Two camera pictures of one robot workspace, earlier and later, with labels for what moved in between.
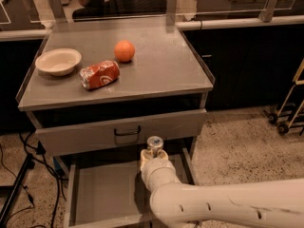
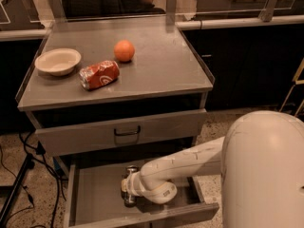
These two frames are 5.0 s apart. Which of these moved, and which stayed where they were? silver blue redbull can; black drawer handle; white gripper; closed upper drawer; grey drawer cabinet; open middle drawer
Moved: white gripper; silver blue redbull can
Stayed: open middle drawer; closed upper drawer; grey drawer cabinet; black drawer handle
